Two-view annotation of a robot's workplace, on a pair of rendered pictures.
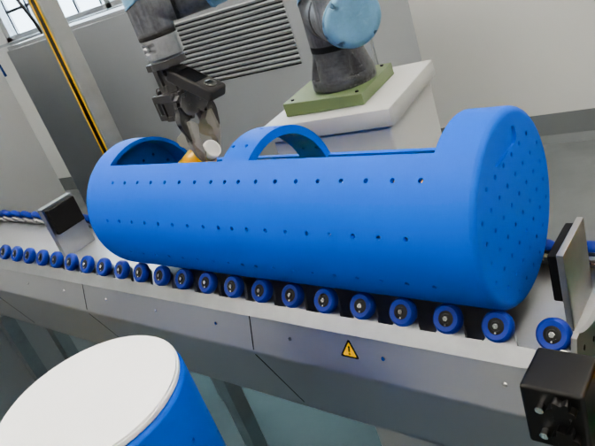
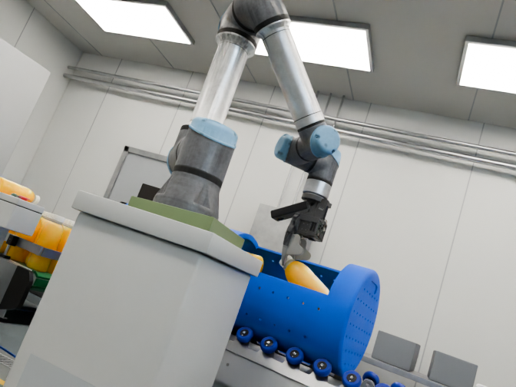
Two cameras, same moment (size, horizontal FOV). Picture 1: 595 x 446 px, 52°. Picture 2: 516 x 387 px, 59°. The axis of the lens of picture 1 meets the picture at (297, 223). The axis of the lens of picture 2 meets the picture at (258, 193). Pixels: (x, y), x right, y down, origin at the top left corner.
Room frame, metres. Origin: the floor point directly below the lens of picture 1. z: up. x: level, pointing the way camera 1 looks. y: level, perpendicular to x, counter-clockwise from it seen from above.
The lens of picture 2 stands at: (2.45, -0.33, 1.08)
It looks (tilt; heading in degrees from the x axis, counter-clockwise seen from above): 11 degrees up; 166
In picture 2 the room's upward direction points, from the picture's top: 20 degrees clockwise
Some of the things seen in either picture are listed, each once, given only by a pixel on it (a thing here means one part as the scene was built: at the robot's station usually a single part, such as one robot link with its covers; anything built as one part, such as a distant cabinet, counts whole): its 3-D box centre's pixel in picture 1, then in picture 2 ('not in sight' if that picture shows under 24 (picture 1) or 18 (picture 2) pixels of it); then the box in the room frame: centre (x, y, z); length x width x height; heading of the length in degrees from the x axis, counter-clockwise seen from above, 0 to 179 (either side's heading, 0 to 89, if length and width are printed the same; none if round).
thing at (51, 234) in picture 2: not in sight; (47, 244); (0.73, -0.54, 0.99); 0.07 x 0.07 x 0.19
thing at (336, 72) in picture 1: (339, 60); (190, 195); (1.41, -0.22, 1.23); 0.15 x 0.15 x 0.10
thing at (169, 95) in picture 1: (176, 88); (309, 217); (1.25, 0.14, 1.32); 0.09 x 0.08 x 0.12; 45
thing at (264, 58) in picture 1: (222, 125); not in sight; (3.30, 0.20, 0.72); 2.15 x 0.54 x 1.45; 54
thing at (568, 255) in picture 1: (569, 272); not in sight; (0.70, -0.34, 0.99); 0.10 x 0.02 x 0.12; 135
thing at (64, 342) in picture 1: (71, 354); not in sight; (2.18, 1.05, 0.31); 0.06 x 0.06 x 0.63; 45
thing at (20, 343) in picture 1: (42, 377); not in sight; (2.09, 1.15, 0.31); 0.06 x 0.06 x 0.63; 45
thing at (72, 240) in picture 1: (68, 225); not in sight; (1.64, 0.60, 1.00); 0.10 x 0.04 x 0.15; 135
